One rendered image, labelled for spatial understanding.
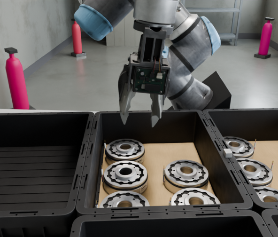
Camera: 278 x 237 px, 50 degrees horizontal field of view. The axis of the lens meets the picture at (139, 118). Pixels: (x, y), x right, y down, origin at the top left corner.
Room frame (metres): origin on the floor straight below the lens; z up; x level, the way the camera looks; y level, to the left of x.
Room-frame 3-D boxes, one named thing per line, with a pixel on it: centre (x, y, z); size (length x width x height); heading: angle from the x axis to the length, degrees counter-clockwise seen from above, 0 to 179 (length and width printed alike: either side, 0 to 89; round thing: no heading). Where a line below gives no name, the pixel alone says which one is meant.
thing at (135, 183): (0.57, 0.03, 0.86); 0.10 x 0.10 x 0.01
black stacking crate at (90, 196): (0.57, -0.04, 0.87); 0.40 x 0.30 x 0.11; 3
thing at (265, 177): (0.58, -0.26, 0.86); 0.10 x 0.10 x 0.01
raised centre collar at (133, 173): (0.57, 0.03, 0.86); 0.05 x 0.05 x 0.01
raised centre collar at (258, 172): (0.58, -0.26, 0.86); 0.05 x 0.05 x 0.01
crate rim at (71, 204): (0.56, 0.26, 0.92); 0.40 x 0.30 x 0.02; 3
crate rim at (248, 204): (0.57, -0.04, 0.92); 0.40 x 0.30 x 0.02; 3
